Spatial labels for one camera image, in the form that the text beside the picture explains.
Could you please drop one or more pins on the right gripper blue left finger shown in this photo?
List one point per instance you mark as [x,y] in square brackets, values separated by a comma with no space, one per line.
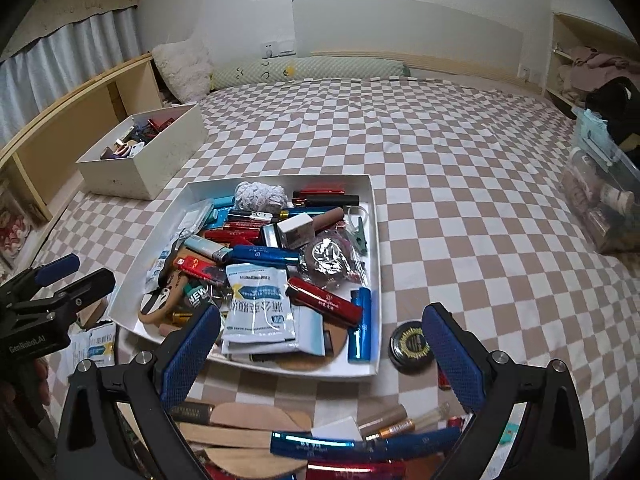
[183,353]

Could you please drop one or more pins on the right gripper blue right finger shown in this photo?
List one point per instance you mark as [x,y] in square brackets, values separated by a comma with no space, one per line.
[459,354]

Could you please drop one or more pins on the light blue silver lighter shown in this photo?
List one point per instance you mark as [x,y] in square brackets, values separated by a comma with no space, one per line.
[206,248]

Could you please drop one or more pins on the round black tin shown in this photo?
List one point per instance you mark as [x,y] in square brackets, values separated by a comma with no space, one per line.
[408,350]

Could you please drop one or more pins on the white blue sachet packet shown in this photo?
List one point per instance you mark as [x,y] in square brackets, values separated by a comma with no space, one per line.
[259,310]

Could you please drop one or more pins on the blue metal lighter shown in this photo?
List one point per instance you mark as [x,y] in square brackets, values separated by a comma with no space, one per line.
[263,256]

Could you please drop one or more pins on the dark red metal lighter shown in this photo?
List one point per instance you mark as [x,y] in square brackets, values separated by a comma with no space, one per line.
[335,308]

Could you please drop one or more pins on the large white tray box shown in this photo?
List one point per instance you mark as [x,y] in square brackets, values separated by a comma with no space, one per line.
[307,309]

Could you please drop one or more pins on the long blue metal pen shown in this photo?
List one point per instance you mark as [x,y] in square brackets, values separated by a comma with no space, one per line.
[403,447]

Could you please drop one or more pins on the wooden shelf unit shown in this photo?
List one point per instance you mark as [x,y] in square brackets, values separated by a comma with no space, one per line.
[41,158]

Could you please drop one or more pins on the green plastic clip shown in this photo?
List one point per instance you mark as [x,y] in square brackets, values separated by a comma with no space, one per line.
[359,238]

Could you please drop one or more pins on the tape roll in bag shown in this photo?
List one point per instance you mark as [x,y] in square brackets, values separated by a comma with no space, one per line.
[330,260]

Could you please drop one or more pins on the crumpled white paper ball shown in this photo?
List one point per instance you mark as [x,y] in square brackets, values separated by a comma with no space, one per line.
[260,197]

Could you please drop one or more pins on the small white shoe box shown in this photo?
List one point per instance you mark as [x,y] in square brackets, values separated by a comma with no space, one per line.
[137,158]

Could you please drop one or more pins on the clear plastic storage bin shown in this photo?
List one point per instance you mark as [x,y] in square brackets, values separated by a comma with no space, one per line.
[601,186]

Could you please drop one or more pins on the white fluffy pillow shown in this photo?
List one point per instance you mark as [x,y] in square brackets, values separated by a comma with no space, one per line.
[185,68]

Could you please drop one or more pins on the green long bolster pillow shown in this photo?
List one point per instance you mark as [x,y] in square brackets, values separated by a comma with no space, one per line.
[273,70]

